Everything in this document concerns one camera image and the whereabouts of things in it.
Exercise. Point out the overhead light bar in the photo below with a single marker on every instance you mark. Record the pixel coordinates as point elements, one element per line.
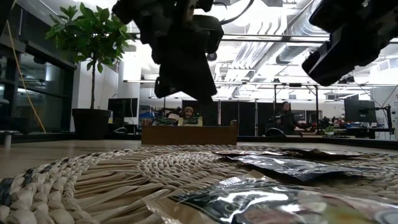
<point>264,38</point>

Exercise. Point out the silver ventilation duct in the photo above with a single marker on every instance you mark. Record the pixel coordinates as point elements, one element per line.
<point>289,54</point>

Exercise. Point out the black computer monitor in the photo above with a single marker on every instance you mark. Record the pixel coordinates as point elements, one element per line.
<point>122,107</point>
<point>360,110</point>

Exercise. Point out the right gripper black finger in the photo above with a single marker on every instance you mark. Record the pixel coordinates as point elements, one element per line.
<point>335,62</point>

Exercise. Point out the round woven straw tray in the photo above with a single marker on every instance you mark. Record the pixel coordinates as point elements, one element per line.
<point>124,174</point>

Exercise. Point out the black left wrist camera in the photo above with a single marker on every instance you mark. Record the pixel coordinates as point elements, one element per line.
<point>208,34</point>

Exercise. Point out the green potted plant black pot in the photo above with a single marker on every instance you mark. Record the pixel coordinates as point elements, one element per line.
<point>93,34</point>

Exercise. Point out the black station frame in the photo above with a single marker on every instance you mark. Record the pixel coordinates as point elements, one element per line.
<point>316,105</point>

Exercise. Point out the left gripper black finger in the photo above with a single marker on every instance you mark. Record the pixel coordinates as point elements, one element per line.
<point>186,79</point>
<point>207,99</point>

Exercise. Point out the small grey metal post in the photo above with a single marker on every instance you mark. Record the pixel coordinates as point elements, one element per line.
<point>7,140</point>

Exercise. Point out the wooden three-compartment box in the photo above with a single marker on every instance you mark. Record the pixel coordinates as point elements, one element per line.
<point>189,135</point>

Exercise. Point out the tan vanilla tea bag packet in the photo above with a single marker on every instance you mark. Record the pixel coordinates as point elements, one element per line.
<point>248,153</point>
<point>248,202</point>

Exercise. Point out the person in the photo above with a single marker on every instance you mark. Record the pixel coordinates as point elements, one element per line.
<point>188,111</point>
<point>286,118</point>

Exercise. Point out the black metal table frame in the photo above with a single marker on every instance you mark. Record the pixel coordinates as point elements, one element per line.
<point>342,142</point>

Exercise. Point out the black room divider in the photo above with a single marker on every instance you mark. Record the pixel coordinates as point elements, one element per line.
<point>247,115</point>

